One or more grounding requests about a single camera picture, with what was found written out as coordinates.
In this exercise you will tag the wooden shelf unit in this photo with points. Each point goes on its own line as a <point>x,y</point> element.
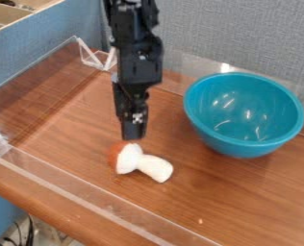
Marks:
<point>13,10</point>

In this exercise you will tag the clear acrylic barrier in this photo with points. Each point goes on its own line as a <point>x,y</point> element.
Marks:
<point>183,68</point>
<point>116,210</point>

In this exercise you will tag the brown and white toy mushroom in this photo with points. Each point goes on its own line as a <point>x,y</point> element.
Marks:
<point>126,158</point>

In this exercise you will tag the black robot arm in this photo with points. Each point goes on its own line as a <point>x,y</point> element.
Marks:
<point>131,19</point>

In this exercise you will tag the clear acrylic corner bracket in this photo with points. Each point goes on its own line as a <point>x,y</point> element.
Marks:
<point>97,59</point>

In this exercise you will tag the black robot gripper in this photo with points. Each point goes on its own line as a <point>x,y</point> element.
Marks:
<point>139,72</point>

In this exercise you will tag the clear acrylic front barrier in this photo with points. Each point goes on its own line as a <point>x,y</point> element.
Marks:
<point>116,210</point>

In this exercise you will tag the blue plastic bowl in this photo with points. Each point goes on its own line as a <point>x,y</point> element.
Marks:
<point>243,114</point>

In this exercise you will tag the clear acrylic back barrier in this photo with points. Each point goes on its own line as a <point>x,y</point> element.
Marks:
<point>183,68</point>

